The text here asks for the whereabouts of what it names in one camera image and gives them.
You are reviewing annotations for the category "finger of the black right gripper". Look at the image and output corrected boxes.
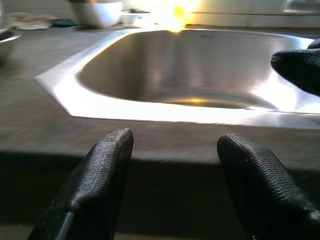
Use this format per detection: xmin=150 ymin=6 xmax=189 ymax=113
xmin=307 ymin=38 xmax=320 ymax=50
xmin=270 ymin=48 xmax=320 ymax=97

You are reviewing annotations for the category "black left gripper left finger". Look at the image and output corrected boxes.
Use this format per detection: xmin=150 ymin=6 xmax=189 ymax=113
xmin=27 ymin=127 xmax=134 ymax=240

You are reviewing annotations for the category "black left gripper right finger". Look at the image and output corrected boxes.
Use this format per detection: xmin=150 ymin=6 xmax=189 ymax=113
xmin=216 ymin=133 xmax=320 ymax=240

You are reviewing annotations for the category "stainless steel kitchen sink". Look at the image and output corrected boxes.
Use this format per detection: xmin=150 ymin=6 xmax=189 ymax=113
xmin=34 ymin=27 xmax=320 ymax=131

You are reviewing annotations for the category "dark green scouring sponge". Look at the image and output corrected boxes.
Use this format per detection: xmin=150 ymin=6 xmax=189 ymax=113
xmin=51 ymin=19 xmax=76 ymax=28

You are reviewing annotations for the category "small white dish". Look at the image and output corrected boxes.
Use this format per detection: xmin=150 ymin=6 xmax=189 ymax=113
xmin=120 ymin=9 xmax=151 ymax=26

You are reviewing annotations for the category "white ceramic cup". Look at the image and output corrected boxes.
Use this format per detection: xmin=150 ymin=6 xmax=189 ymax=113
xmin=68 ymin=0 xmax=124 ymax=28

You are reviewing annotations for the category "small shallow steel bowl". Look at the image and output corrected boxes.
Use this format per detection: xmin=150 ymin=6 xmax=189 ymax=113
xmin=0 ymin=28 xmax=23 ymax=60

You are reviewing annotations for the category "crumpled beige cloth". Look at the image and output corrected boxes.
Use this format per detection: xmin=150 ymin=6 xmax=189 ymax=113
xmin=8 ymin=12 xmax=54 ymax=30

